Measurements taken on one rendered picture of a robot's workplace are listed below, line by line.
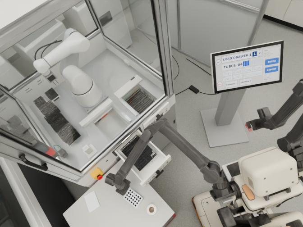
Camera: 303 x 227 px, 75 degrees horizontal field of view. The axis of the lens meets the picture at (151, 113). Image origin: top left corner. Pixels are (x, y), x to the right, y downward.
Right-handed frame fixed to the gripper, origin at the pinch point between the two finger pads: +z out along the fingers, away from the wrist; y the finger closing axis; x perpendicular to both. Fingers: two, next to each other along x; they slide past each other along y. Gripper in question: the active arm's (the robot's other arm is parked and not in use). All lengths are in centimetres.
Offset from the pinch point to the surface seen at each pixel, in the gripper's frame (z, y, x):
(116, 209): 9.9, 15.9, -1.8
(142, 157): -1.5, -24.5, 0.0
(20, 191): -8, 38, -66
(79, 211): 10.4, 30.9, -25.8
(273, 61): -26, -128, 59
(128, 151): -4.2, -23.5, -11.8
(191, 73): 85, -182, -24
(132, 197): 5.9, 3.2, 5.7
